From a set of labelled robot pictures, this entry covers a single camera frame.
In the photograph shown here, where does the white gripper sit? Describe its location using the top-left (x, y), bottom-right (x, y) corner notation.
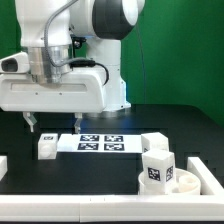
top-left (0, 68), bottom-right (106, 134)

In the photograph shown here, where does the white round stool seat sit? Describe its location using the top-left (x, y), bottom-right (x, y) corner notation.
top-left (138, 168), bottom-right (201, 195)

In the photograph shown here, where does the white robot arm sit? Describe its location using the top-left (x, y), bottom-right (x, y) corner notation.
top-left (0, 0), bottom-right (145, 130)

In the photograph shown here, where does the white sheet with tags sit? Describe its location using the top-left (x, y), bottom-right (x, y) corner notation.
top-left (57, 134), bottom-right (142, 153)

